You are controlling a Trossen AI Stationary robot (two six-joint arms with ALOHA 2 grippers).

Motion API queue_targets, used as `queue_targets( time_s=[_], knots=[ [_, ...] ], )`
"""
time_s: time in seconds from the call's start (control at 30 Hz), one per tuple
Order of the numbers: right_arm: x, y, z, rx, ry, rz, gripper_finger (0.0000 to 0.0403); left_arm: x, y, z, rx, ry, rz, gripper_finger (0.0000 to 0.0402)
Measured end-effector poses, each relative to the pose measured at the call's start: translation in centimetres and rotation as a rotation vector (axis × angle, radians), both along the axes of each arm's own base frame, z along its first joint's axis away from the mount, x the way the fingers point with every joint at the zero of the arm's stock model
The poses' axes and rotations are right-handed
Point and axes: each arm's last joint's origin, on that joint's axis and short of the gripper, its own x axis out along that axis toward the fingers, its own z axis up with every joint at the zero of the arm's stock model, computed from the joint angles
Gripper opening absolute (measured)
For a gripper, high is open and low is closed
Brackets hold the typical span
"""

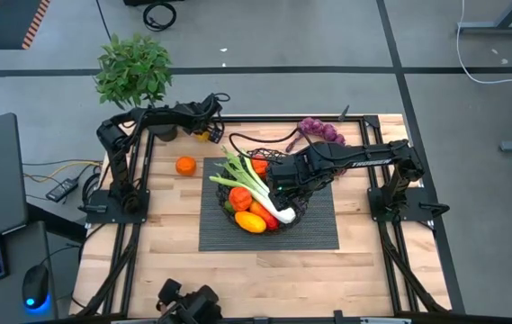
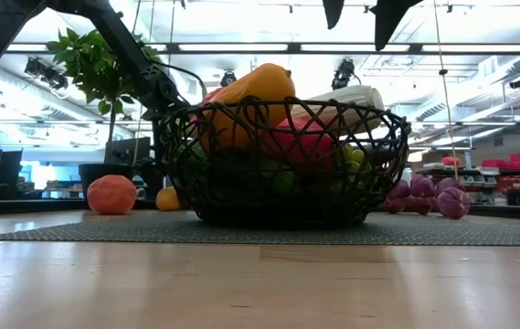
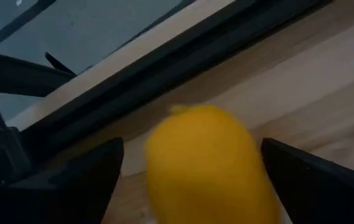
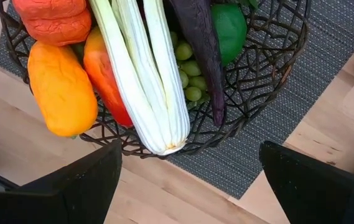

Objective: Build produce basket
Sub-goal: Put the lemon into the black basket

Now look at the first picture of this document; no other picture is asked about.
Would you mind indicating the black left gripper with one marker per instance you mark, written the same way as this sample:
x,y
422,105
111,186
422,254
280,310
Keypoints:
x,y
199,114

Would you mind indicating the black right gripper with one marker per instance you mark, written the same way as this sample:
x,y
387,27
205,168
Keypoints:
x,y
298,171

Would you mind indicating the red orange mango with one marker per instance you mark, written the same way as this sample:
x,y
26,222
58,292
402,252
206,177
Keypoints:
x,y
268,219

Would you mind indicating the white green leek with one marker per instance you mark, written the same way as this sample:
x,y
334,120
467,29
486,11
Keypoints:
x,y
255,186

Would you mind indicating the wrinkled orange fruit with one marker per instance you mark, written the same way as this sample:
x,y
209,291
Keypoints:
x,y
186,166

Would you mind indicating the red wrinkled tomato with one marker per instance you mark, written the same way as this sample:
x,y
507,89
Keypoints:
x,y
240,199

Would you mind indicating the long green cucumber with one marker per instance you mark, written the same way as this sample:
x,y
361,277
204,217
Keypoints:
x,y
229,208

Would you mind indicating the purple grapes bunch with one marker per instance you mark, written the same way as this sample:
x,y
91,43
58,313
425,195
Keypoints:
x,y
323,130

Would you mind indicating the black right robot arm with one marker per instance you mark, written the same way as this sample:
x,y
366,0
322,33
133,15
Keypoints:
x,y
372,159

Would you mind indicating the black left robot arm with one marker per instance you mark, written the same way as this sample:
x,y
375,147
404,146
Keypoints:
x,y
118,148

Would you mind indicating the grey woven placemat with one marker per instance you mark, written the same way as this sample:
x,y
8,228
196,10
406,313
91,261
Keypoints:
x,y
318,225

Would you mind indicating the yellow oval fruit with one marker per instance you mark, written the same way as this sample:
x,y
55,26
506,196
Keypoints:
x,y
250,222

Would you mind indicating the orange bell pepper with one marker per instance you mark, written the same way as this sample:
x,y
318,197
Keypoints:
x,y
260,166

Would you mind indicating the black plant pot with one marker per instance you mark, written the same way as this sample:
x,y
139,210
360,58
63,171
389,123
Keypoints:
x,y
164,133

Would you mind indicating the green leafy plant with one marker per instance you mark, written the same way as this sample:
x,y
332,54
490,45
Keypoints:
x,y
134,72

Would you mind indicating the black power adapter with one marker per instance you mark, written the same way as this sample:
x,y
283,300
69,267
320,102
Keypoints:
x,y
62,190

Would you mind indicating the grey low desk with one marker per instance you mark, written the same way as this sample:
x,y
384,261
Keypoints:
x,y
17,252

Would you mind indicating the black computer mouse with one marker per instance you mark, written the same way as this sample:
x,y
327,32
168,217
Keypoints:
x,y
35,283

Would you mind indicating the orange striped floor mat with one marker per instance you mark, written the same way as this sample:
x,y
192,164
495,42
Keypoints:
x,y
8,22

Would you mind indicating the black aluminium table frame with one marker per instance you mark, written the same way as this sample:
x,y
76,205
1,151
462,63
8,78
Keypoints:
x,y
260,119

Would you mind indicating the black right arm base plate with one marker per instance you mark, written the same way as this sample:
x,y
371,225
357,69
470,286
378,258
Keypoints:
x,y
417,211

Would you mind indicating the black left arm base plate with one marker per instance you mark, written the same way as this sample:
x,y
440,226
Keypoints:
x,y
102,213

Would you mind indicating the black camera rig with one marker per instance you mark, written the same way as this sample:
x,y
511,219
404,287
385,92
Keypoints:
x,y
192,306

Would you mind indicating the grey desk leg frame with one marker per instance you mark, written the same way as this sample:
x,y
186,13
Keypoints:
x,y
498,28

